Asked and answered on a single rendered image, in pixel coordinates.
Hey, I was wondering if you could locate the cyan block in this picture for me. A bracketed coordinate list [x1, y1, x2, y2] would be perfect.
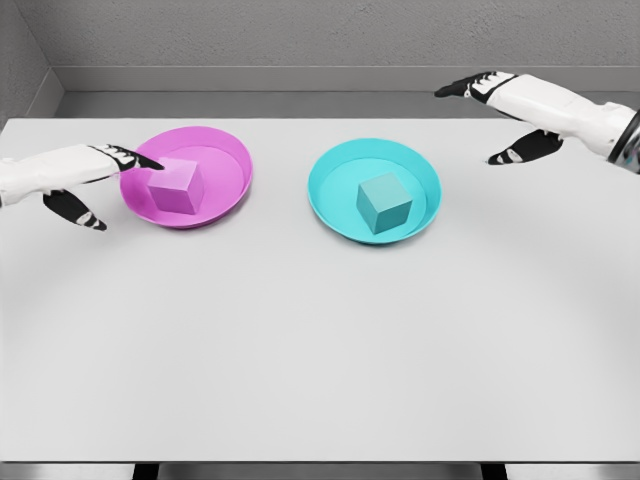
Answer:
[355, 172, 414, 235]

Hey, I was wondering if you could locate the pink plate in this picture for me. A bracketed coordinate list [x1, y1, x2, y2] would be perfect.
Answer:
[119, 126, 254, 231]

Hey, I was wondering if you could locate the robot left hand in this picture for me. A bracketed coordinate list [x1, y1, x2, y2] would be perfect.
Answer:
[27, 143, 165, 233]

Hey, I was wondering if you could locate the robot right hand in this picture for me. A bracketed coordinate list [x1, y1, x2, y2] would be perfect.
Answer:
[433, 72, 581, 167]

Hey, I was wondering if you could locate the pink block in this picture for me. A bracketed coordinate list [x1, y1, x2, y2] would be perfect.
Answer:
[146, 157, 206, 216]

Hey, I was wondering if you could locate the cyan plate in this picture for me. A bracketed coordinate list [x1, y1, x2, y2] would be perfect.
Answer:
[306, 138, 444, 246]

